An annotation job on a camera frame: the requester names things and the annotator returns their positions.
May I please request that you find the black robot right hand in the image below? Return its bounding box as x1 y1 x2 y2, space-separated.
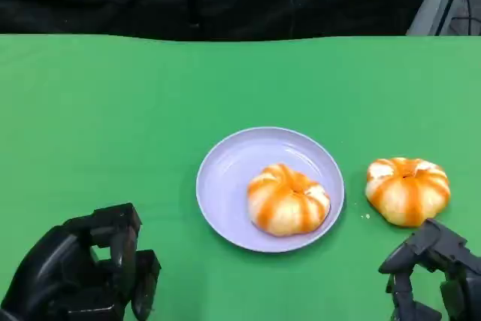
377 217 481 321

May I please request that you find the black background cable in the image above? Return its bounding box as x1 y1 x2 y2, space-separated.
449 0 481 35

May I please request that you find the green table cloth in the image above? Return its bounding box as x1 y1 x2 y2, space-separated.
0 33 481 321

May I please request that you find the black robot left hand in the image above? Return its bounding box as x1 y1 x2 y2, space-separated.
0 202 162 321

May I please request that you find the lilac plate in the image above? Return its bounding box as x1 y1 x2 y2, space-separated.
195 126 346 253

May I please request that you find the orange white toy bread roll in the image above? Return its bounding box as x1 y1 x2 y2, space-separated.
365 156 451 228
246 162 331 236

